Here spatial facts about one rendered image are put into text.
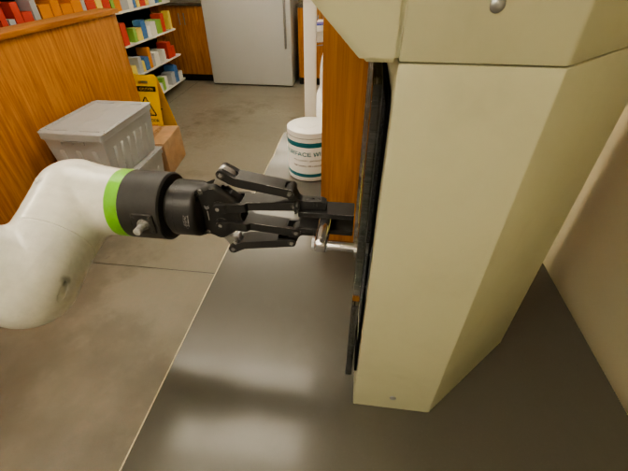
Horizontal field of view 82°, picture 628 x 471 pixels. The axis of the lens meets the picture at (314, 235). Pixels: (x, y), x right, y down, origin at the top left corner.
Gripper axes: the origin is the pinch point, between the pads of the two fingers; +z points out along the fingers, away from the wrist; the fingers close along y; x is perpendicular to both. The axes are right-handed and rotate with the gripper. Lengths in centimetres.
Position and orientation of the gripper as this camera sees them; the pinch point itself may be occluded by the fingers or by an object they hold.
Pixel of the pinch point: (326, 217)
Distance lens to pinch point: 46.9
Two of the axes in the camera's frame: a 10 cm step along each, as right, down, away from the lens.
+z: 9.9, 0.8, -1.0
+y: 0.0, -7.9, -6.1
